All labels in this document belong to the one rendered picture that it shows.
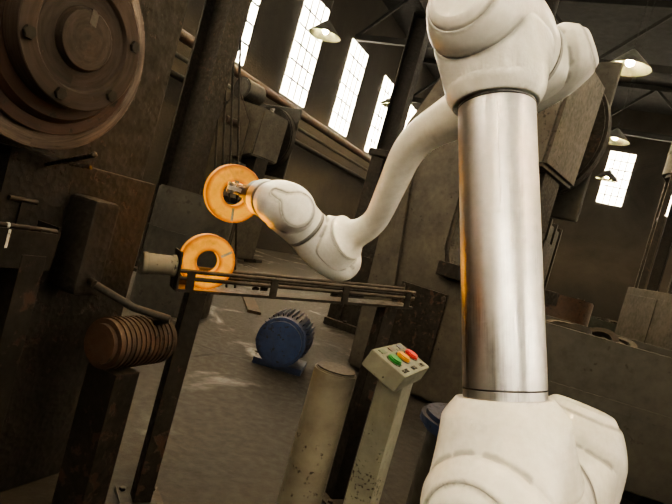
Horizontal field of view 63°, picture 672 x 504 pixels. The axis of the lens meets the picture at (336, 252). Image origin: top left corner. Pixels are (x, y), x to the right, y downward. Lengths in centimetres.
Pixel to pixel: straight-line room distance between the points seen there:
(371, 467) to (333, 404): 19
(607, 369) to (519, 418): 216
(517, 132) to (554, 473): 39
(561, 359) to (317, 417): 150
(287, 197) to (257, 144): 804
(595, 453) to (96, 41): 114
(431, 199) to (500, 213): 295
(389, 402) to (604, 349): 150
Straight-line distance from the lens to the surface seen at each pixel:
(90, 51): 128
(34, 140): 133
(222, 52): 571
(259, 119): 917
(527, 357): 68
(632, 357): 283
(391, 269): 366
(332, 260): 120
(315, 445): 155
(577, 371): 278
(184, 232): 395
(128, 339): 142
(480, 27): 72
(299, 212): 111
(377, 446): 153
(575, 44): 91
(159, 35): 174
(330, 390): 150
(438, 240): 355
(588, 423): 84
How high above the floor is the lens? 88
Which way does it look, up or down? 2 degrees down
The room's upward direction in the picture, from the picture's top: 16 degrees clockwise
